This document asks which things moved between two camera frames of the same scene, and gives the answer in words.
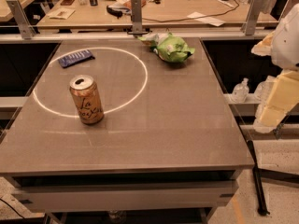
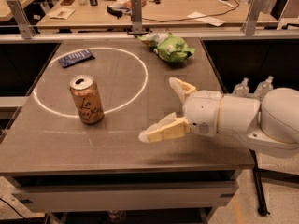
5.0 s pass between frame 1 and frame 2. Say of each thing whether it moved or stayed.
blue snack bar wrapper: stayed
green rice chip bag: stayed
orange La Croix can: stayed
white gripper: moved
